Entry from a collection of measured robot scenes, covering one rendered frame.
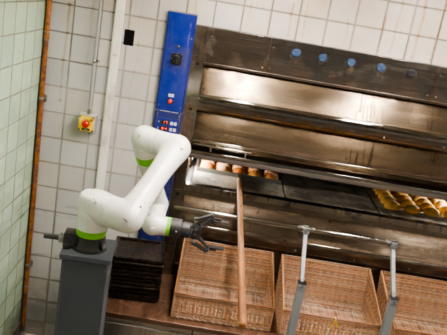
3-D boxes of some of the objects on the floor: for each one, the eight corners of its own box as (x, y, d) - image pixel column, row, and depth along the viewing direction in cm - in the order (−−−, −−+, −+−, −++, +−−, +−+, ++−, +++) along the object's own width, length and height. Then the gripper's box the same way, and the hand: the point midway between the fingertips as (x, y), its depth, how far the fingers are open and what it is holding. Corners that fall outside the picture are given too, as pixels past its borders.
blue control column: (161, 236, 575) (195, 4, 515) (177, 238, 575) (213, 7, 516) (122, 351, 390) (168, 10, 330) (146, 355, 390) (197, 15, 330)
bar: (146, 387, 361) (175, 203, 328) (357, 421, 363) (406, 241, 330) (138, 423, 331) (167, 224, 298) (367, 460, 333) (422, 266, 300)
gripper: (186, 202, 293) (230, 209, 294) (179, 249, 300) (221, 256, 300) (185, 207, 286) (230, 215, 287) (177, 255, 293) (221, 262, 293)
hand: (223, 235), depth 293 cm, fingers open, 13 cm apart
